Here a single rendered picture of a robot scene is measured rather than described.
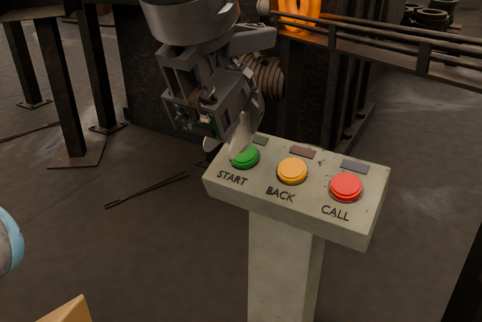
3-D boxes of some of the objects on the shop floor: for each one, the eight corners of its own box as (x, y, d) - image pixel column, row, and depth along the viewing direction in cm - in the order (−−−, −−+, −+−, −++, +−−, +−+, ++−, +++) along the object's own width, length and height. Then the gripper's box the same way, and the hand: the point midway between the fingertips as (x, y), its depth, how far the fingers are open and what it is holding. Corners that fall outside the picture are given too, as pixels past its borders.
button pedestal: (243, 343, 96) (244, 118, 65) (339, 395, 86) (396, 157, 55) (206, 405, 84) (186, 166, 53) (313, 474, 74) (366, 227, 43)
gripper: (132, 46, 38) (189, 176, 54) (209, 62, 35) (247, 196, 50) (180, 1, 43) (220, 132, 59) (253, 9, 39) (275, 148, 55)
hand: (241, 141), depth 55 cm, fingers closed
